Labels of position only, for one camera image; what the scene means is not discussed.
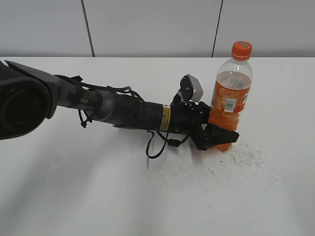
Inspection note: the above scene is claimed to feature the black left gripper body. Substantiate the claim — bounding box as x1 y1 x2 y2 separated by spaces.
169 94 210 150

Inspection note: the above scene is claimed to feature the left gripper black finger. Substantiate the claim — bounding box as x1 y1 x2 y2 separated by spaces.
204 124 239 150

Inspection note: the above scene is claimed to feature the orange drink plastic bottle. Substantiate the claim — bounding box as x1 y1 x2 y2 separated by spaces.
208 59 253 152

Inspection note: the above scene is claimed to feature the orange bottle cap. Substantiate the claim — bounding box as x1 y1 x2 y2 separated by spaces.
231 41 252 61

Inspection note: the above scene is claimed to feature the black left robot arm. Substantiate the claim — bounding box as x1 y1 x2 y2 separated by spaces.
0 60 239 150

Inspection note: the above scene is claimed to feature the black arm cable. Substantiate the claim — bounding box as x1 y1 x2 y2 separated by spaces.
146 130 191 159

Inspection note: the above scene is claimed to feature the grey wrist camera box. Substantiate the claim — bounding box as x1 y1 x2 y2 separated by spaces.
178 74 203 103

